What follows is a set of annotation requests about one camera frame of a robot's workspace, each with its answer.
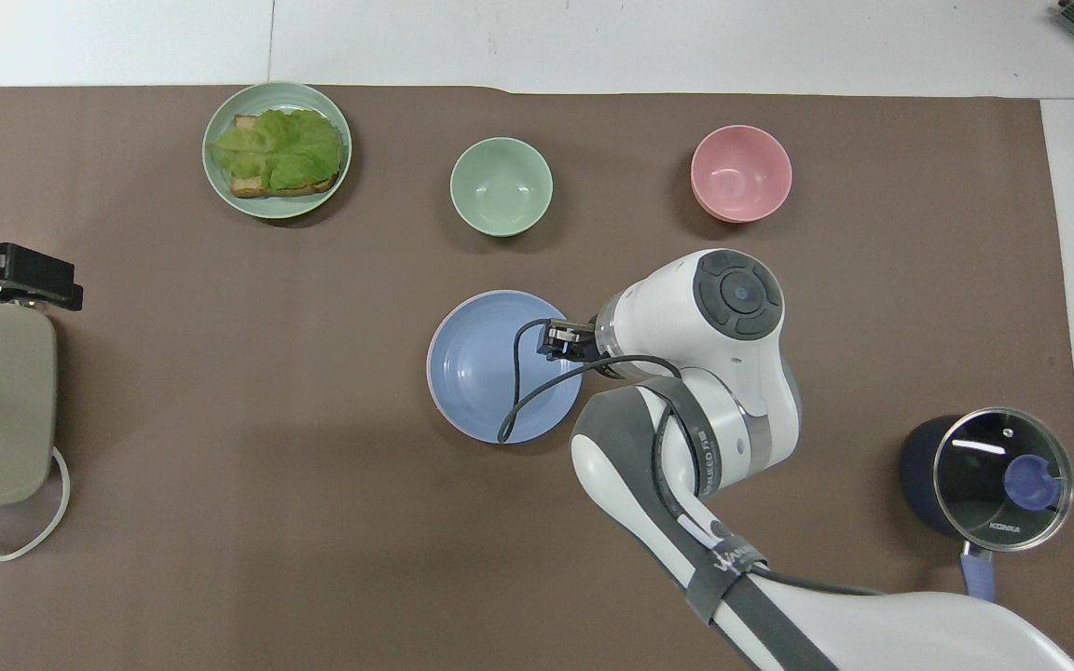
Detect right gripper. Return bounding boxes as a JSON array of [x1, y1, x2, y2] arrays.
[[538, 319, 599, 366]]

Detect blue plate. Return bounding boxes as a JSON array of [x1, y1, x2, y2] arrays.
[[428, 291, 585, 445], [426, 289, 585, 445]]

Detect green bowl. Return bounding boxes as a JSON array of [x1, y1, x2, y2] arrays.
[[449, 137, 555, 238]]

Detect green plate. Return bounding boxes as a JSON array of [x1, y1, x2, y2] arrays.
[[202, 81, 352, 220]]

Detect toasted bread slice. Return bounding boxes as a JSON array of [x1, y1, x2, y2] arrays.
[[228, 114, 343, 199]]

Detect pink bowl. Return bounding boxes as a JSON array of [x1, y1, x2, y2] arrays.
[[690, 125, 793, 225]]

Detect green lettuce leaf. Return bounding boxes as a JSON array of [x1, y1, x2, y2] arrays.
[[210, 108, 345, 191]]

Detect dark blue pot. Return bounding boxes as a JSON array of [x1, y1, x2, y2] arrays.
[[900, 414, 1074, 598]]

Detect glass pot lid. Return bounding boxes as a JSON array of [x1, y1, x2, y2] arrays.
[[932, 407, 1074, 552]]

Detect black cable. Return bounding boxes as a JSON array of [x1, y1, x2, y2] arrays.
[[497, 319, 885, 598]]

